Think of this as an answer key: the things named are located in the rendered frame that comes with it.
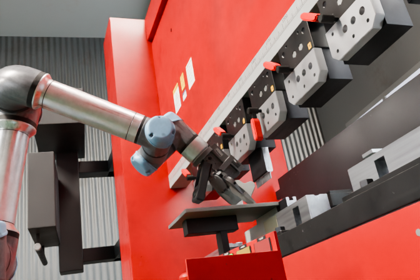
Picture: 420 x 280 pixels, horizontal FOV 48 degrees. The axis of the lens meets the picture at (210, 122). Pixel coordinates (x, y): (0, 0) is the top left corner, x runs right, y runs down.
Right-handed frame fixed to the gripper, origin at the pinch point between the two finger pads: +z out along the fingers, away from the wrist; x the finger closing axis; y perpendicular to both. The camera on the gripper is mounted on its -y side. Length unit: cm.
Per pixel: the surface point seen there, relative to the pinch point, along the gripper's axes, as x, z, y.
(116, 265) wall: 268, -19, 22
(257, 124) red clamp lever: -15.8, -14.2, 12.2
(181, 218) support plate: -2.4, -12.0, -16.6
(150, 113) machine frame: 86, -56, 45
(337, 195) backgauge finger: -4.6, 17.2, 21.2
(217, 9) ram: 0, -51, 48
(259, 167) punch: -0.5, -5.0, 12.3
